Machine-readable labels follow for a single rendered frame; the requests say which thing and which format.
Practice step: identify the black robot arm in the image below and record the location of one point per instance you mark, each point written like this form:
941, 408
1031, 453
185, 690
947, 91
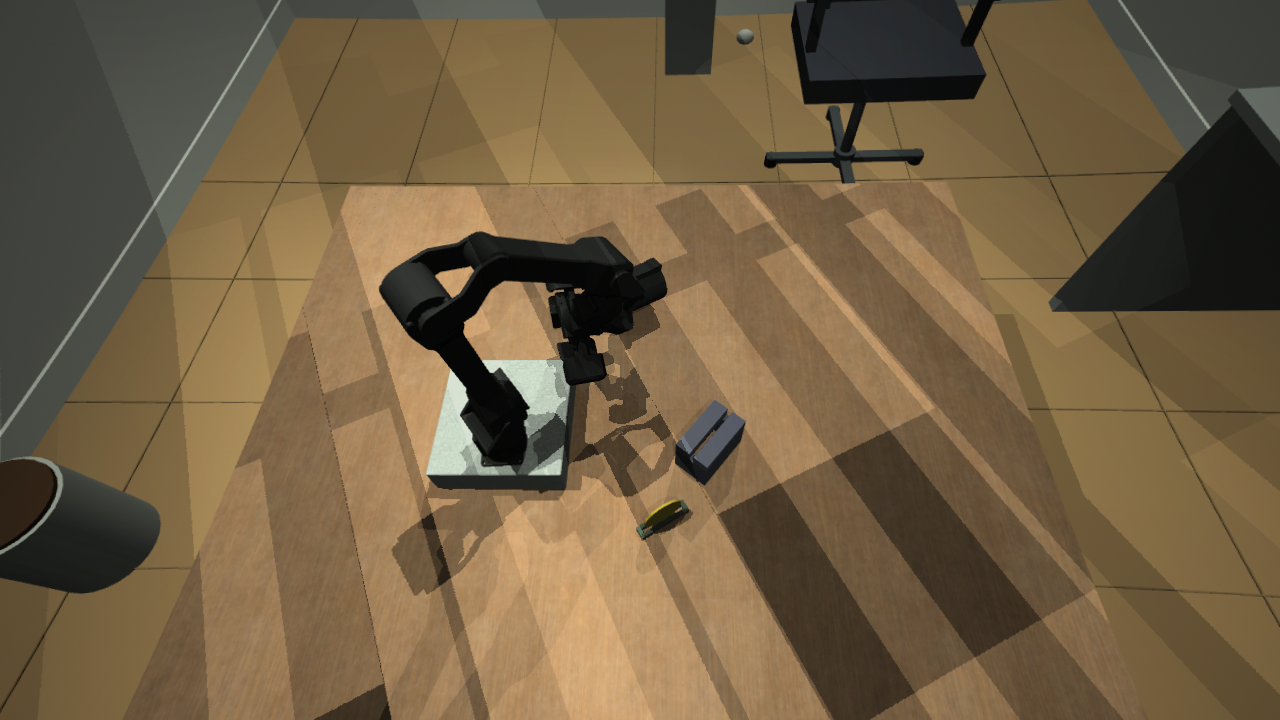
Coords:
495, 411

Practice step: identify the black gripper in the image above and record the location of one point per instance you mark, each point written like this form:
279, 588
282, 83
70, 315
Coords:
581, 364

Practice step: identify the dark green rectangular frame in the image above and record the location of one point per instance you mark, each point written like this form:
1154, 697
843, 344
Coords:
664, 523

